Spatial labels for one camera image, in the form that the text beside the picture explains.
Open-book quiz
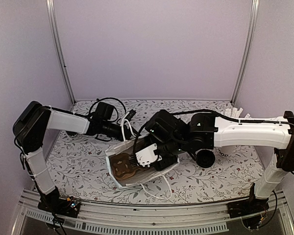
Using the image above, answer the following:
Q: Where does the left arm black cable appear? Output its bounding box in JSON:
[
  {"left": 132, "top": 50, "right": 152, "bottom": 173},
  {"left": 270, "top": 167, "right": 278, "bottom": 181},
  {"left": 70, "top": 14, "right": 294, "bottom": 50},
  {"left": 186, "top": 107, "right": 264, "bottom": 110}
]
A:
[{"left": 88, "top": 97, "right": 128, "bottom": 118}]

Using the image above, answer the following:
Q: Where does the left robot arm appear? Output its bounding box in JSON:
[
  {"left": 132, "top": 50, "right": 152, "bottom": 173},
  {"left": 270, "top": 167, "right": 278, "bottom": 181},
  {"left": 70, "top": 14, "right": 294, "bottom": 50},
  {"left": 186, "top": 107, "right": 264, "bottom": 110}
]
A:
[{"left": 12, "top": 101, "right": 131, "bottom": 212}]

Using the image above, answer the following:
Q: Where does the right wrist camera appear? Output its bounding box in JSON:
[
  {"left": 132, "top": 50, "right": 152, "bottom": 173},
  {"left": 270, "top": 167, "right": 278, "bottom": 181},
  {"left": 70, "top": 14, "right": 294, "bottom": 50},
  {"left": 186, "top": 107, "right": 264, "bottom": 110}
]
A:
[{"left": 134, "top": 143, "right": 162, "bottom": 167}]

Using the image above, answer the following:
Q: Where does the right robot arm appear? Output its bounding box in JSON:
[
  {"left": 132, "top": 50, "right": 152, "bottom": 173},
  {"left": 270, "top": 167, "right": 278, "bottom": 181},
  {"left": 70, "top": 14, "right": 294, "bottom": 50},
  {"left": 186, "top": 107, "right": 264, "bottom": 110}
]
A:
[{"left": 136, "top": 109, "right": 294, "bottom": 213}]

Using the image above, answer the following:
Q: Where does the left aluminium frame post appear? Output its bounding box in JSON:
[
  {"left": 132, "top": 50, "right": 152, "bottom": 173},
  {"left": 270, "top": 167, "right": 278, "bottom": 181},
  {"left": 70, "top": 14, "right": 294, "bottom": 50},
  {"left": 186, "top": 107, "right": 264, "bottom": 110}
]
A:
[{"left": 46, "top": 0, "right": 76, "bottom": 104}]

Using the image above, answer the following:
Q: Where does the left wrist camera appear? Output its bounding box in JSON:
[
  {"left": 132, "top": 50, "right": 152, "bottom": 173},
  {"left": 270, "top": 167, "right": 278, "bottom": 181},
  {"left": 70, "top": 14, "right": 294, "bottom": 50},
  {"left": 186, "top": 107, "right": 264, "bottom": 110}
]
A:
[{"left": 124, "top": 109, "right": 136, "bottom": 121}]

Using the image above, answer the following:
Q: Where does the white paper bag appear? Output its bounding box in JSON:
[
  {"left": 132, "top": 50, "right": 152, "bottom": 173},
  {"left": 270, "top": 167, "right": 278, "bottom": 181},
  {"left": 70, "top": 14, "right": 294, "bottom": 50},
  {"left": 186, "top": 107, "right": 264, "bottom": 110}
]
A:
[{"left": 105, "top": 130, "right": 179, "bottom": 189}]

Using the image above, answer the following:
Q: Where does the floral table mat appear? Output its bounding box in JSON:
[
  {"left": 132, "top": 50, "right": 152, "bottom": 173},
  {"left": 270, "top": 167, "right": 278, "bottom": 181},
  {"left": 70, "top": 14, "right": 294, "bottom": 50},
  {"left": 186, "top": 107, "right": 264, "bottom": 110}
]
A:
[{"left": 39, "top": 99, "right": 268, "bottom": 205}]

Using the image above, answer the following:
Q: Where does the right aluminium frame post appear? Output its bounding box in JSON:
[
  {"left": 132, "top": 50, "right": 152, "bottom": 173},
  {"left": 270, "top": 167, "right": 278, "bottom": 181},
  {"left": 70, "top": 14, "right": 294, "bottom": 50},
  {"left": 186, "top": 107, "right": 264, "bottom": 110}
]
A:
[{"left": 231, "top": 0, "right": 260, "bottom": 105}]

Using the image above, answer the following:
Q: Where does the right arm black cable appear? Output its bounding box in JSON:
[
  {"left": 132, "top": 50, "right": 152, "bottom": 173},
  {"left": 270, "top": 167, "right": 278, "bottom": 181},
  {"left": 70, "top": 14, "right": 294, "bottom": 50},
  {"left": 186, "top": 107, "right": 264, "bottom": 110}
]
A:
[{"left": 132, "top": 124, "right": 152, "bottom": 160}]

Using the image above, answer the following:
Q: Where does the brown cardboard cup carrier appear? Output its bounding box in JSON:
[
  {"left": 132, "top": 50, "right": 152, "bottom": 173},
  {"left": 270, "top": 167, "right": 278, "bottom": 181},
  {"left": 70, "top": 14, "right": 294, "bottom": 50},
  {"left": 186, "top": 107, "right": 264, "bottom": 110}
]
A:
[{"left": 110, "top": 153, "right": 146, "bottom": 180}]

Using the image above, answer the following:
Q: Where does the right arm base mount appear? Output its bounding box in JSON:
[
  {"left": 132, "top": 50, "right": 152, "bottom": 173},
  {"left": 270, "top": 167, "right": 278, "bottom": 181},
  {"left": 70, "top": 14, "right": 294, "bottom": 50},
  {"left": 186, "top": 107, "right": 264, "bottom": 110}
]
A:
[{"left": 227, "top": 198, "right": 269, "bottom": 230}]

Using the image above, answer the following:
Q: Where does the stack of black lids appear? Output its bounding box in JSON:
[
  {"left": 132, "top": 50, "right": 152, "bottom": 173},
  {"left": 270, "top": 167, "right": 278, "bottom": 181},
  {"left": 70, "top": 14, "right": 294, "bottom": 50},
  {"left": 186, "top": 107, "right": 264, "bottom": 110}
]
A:
[{"left": 196, "top": 149, "right": 216, "bottom": 168}]

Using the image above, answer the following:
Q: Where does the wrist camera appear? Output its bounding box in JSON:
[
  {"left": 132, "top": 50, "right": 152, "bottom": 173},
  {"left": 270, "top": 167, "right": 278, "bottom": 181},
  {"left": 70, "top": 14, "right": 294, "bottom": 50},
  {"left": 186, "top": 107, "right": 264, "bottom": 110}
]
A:
[
  {"left": 124, "top": 109, "right": 136, "bottom": 121},
  {"left": 134, "top": 143, "right": 162, "bottom": 167}
]

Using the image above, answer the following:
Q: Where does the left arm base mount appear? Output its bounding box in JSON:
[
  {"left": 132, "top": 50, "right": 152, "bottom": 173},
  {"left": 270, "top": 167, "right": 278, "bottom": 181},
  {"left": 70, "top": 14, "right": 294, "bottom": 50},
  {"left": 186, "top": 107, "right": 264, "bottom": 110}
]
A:
[{"left": 38, "top": 193, "right": 81, "bottom": 218}]

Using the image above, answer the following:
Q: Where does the white cup holding straws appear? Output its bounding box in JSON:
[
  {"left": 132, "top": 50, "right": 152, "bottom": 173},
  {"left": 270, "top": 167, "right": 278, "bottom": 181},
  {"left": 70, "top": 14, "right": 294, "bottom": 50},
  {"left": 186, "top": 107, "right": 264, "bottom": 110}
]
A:
[{"left": 218, "top": 146, "right": 233, "bottom": 157}]

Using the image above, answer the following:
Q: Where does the front aluminium rail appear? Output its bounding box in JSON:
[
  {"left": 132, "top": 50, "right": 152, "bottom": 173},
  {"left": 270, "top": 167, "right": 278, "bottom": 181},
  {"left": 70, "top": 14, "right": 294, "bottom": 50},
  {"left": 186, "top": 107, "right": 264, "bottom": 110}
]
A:
[{"left": 11, "top": 190, "right": 294, "bottom": 235}]

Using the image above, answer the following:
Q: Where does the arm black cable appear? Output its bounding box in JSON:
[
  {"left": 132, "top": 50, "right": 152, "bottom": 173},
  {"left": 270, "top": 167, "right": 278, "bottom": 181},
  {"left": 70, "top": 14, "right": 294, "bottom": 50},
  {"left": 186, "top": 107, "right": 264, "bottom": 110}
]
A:
[
  {"left": 88, "top": 97, "right": 128, "bottom": 118},
  {"left": 132, "top": 124, "right": 152, "bottom": 160}
]

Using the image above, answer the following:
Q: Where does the stack of black cups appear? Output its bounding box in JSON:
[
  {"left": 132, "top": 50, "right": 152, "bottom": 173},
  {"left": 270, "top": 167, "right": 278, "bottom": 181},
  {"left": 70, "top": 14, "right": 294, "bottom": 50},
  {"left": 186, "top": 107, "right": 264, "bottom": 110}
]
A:
[{"left": 66, "top": 131, "right": 79, "bottom": 139}]

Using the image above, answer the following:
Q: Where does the aluminium frame post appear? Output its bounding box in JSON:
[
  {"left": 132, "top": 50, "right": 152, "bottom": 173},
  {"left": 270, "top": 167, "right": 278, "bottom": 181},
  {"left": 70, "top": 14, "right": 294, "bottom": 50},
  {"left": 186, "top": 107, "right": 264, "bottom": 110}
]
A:
[
  {"left": 231, "top": 0, "right": 260, "bottom": 105},
  {"left": 46, "top": 0, "right": 76, "bottom": 104}
]

